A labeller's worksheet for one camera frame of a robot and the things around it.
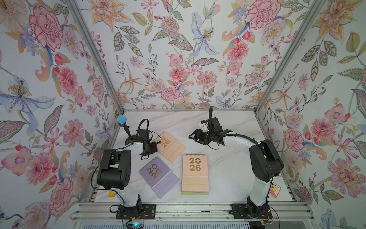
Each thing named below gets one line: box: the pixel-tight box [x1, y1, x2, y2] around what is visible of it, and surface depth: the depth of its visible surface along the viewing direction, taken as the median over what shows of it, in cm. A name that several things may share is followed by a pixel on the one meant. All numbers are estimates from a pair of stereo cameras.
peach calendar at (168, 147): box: [154, 131, 187, 164], surface depth 100 cm
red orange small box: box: [269, 182, 282, 198], surface depth 81 cm
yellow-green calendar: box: [181, 192, 209, 196], surface depth 82 cm
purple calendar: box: [138, 156, 180, 200], surface depth 87 cm
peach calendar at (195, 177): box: [181, 154, 210, 193], surface depth 84 cm
